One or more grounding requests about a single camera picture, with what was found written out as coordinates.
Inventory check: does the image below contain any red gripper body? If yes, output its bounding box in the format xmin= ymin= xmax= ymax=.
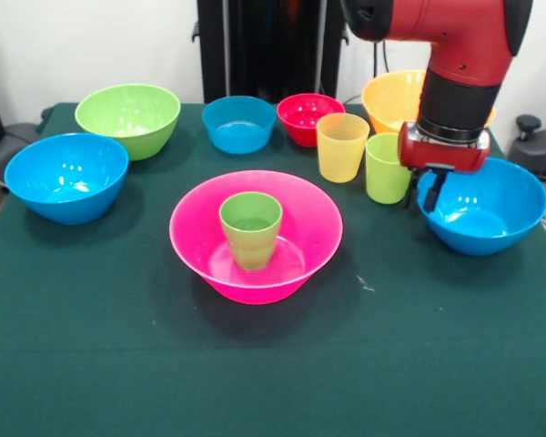
xmin=398 ymin=120 xmax=491 ymax=174

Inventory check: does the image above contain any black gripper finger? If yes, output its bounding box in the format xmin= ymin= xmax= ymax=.
xmin=425 ymin=171 xmax=445 ymax=213
xmin=407 ymin=170 xmax=420 ymax=209

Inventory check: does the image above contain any large blue plastic bowl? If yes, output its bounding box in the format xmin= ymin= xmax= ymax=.
xmin=3 ymin=132 xmax=129 ymax=227
xmin=416 ymin=158 xmax=546 ymax=257

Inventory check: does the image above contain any stepped green plastic cup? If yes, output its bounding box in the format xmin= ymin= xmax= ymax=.
xmin=218 ymin=191 xmax=284 ymax=272

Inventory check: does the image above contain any pink plastic bowl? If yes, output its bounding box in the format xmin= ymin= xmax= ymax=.
xmin=168 ymin=169 xmax=345 ymax=306

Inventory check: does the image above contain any light green plastic cup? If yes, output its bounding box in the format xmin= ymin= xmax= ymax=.
xmin=365 ymin=133 xmax=413 ymax=205

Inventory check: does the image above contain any orange plastic bowl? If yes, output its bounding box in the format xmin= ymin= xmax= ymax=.
xmin=360 ymin=69 xmax=497 ymax=136

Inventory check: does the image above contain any yellow plastic cup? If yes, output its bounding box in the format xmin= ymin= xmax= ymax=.
xmin=316 ymin=112 xmax=371 ymax=184

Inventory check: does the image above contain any black knob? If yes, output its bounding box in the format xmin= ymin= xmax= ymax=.
xmin=516 ymin=114 xmax=541 ymax=142

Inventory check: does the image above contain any red plastic bowl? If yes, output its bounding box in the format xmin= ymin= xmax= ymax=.
xmin=276 ymin=93 xmax=347 ymax=148

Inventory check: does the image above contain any small blue plastic bowl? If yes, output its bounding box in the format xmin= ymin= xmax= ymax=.
xmin=201 ymin=95 xmax=278 ymax=155

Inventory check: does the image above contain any dark green table cloth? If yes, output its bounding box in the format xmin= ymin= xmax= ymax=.
xmin=0 ymin=102 xmax=546 ymax=437

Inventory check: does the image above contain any green plastic bowl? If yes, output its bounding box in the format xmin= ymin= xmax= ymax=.
xmin=74 ymin=83 xmax=182 ymax=161

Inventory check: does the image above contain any black hanging cable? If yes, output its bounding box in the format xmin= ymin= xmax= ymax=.
xmin=372 ymin=39 xmax=391 ymax=79

